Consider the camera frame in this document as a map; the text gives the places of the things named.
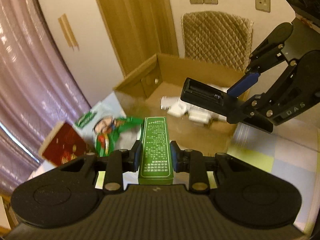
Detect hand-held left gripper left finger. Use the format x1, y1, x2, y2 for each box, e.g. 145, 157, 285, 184
59, 140, 143, 194

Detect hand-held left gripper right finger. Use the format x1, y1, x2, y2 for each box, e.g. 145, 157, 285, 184
171, 141, 252, 194

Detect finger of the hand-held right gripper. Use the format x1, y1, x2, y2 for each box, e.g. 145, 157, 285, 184
227, 33, 291, 97
226, 59, 300, 134

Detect green medicine box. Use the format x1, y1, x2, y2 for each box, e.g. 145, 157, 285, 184
138, 117, 174, 185

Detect black remote control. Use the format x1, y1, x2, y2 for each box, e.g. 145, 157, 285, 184
180, 78, 247, 124

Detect large white medicine box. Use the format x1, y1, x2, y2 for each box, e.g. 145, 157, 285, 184
187, 105, 213, 126

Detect brown cardboard box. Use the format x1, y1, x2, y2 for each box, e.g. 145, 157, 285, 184
113, 53, 250, 155

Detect desktop with checked tablecloth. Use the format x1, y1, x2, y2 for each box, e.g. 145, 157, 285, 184
27, 91, 320, 233

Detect green snack bag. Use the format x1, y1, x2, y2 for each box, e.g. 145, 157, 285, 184
75, 101, 144, 158

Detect red gift box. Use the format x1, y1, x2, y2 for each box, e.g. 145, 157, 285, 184
38, 121, 88, 168

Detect wooden door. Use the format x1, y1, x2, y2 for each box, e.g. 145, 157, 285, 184
90, 0, 179, 78

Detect mauve curtain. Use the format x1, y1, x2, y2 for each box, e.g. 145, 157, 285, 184
0, 0, 92, 193

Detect wooden wall strips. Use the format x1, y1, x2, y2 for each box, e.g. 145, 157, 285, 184
58, 14, 79, 52

